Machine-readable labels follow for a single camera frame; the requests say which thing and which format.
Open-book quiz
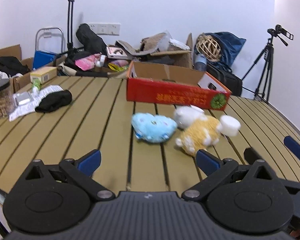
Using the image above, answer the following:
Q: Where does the yellow blue plush toy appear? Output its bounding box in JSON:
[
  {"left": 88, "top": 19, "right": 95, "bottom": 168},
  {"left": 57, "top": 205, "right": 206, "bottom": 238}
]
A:
[{"left": 131, "top": 105, "right": 221, "bottom": 157}]

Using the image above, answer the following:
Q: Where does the white foam cylinder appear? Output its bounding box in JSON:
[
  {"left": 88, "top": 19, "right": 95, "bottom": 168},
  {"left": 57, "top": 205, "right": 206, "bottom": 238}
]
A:
[{"left": 217, "top": 115, "right": 241, "bottom": 137}]

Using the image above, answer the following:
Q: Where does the folding camp table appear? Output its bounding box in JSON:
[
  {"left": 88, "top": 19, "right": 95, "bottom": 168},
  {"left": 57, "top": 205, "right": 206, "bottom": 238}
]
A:
[{"left": 0, "top": 77, "right": 300, "bottom": 193}]

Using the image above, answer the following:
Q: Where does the black sock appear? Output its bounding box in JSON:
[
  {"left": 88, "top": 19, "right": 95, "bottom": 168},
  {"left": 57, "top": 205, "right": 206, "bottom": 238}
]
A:
[{"left": 35, "top": 90, "right": 72, "bottom": 113}]

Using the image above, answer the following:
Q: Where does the black suitcase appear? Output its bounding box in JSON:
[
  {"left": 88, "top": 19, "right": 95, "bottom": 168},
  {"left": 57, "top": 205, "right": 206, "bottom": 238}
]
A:
[{"left": 206, "top": 64, "right": 242, "bottom": 96}]

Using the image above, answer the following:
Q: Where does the white paper packet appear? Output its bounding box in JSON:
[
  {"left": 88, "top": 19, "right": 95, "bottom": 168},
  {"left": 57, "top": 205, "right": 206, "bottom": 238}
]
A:
[{"left": 8, "top": 85, "right": 63, "bottom": 122}]

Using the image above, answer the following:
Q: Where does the small yellow box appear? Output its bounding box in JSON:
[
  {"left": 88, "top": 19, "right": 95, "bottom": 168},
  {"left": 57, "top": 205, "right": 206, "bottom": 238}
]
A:
[{"left": 30, "top": 66, "right": 57, "bottom": 85}]

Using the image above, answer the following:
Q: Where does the red fruit cardboard box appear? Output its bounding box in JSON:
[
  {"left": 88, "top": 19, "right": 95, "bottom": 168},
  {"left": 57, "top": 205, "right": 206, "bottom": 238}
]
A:
[{"left": 126, "top": 61, "right": 231, "bottom": 111}]

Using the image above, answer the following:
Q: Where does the blue water bottle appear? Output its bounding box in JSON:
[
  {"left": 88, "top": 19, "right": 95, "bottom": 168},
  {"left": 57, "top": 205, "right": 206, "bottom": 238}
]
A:
[{"left": 194, "top": 53, "right": 207, "bottom": 72}]

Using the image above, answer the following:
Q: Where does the clear snack jar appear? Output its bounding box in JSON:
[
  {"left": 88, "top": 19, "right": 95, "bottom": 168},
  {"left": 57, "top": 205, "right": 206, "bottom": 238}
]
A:
[{"left": 0, "top": 79, "right": 15, "bottom": 119}]

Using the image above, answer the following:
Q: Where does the blue velvet bag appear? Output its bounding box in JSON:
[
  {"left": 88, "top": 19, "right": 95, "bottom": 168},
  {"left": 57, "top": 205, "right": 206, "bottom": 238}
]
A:
[{"left": 206, "top": 31, "right": 246, "bottom": 72}]

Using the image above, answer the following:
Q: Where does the woven rattan ball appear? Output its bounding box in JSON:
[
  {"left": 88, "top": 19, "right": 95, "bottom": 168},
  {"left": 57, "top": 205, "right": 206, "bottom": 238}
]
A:
[{"left": 196, "top": 33, "right": 222, "bottom": 62}]

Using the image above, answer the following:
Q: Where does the black bag on floor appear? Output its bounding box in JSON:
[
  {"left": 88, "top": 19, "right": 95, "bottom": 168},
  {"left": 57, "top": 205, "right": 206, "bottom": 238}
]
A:
[{"left": 76, "top": 23, "right": 107, "bottom": 55}]

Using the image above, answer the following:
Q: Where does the open brown cardboard box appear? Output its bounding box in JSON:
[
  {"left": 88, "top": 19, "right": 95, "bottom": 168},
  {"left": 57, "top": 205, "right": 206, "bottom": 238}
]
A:
[{"left": 115, "top": 31, "right": 193, "bottom": 69}]

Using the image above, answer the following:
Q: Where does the cardboard box with clothes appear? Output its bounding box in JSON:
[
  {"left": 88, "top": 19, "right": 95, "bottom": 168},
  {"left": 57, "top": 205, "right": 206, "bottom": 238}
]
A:
[{"left": 0, "top": 44, "right": 33, "bottom": 92}]

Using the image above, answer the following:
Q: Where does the black camera tripod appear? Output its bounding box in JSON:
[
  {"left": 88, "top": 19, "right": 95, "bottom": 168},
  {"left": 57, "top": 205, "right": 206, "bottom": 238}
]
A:
[{"left": 241, "top": 36, "right": 274, "bottom": 103}]

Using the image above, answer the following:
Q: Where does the white wall outlet strip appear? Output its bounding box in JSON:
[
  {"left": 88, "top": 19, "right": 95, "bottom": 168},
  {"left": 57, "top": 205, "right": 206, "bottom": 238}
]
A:
[{"left": 88, "top": 23, "right": 121, "bottom": 36}]

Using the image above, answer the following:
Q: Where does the black trolley handle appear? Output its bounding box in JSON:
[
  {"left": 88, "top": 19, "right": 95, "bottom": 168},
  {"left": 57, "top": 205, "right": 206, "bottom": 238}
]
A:
[{"left": 67, "top": 0, "right": 75, "bottom": 52}]

